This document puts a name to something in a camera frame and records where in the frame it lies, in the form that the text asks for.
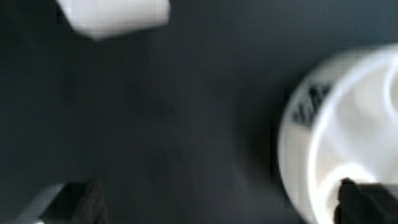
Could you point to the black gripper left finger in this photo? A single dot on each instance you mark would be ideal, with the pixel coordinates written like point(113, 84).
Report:
point(68, 204)

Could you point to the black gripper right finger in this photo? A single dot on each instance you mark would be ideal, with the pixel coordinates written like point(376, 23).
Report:
point(367, 203)

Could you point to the white round stool seat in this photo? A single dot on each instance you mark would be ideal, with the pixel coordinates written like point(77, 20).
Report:
point(338, 131)

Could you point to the white stool leg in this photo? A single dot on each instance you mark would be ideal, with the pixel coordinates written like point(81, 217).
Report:
point(104, 18)

